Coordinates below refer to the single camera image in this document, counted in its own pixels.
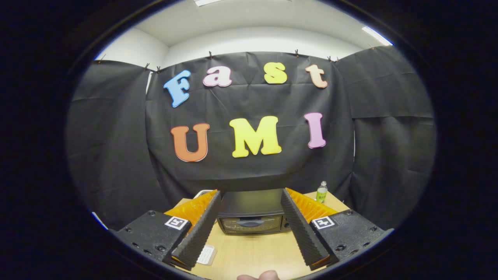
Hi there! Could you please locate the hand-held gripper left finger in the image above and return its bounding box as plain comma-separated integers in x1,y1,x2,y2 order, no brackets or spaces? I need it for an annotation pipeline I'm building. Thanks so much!
110,189,223,271

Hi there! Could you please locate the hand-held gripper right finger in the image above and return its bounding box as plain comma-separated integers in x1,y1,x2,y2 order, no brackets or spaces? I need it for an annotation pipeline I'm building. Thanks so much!
280,188,394,271

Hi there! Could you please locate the black toaster oven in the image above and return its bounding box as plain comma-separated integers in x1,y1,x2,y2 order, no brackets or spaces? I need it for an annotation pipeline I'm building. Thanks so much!
217,189,291,235

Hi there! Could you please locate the white plastic tray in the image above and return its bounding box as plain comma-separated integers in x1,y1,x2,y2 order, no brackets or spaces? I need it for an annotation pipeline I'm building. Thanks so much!
196,244,217,266

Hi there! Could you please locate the green label drink bottle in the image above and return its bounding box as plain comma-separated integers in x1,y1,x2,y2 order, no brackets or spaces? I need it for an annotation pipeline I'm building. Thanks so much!
316,181,329,205

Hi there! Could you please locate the white blue-edged object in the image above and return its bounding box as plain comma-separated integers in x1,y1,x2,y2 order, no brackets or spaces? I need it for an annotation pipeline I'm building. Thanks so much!
91,211,110,231

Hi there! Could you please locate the row of black cloth clips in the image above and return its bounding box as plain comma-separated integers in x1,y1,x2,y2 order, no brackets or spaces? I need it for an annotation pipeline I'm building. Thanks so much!
97,44,376,73

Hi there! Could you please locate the narrow ceiling light panel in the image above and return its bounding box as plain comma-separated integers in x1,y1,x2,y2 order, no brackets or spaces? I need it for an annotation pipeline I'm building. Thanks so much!
361,26,394,47

